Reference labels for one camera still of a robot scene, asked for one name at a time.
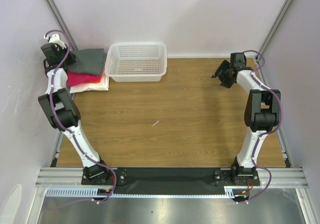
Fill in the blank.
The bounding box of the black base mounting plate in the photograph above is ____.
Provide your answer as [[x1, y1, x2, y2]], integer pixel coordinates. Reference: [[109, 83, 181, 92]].
[[81, 167, 260, 196]]

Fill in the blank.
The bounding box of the aluminium frame post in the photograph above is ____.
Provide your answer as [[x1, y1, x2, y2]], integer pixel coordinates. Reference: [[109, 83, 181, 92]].
[[259, 0, 294, 56], [44, 0, 78, 50]]

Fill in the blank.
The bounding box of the grey t shirt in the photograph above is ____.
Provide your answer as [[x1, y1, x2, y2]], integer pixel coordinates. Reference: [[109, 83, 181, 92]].
[[67, 48, 107, 76]]

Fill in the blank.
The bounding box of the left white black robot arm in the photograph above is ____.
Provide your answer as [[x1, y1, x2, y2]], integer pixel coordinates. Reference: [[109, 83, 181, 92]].
[[38, 41, 112, 185]]

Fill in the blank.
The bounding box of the pink folded t shirt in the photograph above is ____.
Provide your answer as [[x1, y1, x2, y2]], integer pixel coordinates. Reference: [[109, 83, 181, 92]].
[[67, 71, 101, 87]]

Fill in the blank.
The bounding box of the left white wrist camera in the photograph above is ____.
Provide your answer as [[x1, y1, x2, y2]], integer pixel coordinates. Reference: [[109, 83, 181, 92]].
[[44, 33, 67, 49]]

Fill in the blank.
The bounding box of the right aluminium frame post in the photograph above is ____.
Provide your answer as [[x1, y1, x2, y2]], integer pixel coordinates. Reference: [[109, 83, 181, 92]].
[[259, 0, 294, 56]]

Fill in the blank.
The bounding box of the white slotted cable duct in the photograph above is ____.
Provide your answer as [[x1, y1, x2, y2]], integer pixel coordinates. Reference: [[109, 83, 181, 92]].
[[46, 186, 251, 199]]

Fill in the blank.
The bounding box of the left aluminium frame post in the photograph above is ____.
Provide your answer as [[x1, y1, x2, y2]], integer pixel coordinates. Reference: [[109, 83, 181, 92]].
[[44, 0, 78, 50]]

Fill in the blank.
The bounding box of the aluminium front rail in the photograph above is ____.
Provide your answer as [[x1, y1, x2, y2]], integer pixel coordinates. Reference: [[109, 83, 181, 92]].
[[35, 167, 308, 188]]

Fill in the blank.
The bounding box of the white perforated plastic basket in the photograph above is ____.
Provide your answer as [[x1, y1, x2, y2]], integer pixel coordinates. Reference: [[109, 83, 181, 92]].
[[105, 42, 168, 82]]

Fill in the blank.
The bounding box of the orange folded t shirt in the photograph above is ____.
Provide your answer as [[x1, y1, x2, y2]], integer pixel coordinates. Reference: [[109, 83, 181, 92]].
[[93, 71, 105, 83]]

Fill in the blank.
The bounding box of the white folded t shirt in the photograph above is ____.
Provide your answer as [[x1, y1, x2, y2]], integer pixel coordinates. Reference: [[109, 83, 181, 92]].
[[69, 74, 109, 93]]

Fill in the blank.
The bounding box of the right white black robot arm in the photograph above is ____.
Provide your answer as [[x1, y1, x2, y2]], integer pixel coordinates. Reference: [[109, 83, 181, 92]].
[[211, 52, 282, 185]]

